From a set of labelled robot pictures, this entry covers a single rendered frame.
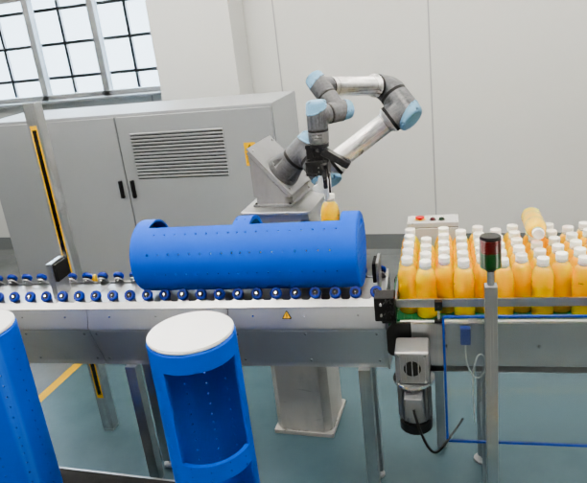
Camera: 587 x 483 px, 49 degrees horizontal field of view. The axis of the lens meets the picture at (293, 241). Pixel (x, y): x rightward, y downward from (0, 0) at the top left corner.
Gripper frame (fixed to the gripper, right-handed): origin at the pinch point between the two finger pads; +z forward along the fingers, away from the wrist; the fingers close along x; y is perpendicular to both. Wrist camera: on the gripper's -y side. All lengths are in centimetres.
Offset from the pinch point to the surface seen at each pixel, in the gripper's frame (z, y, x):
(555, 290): 29, -77, 22
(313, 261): 18.2, 4.2, 20.1
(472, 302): 31, -50, 27
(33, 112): -35, 131, -25
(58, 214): 11, 130, -25
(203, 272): 22, 46, 20
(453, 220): 18, -45, -19
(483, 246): 4, -53, 44
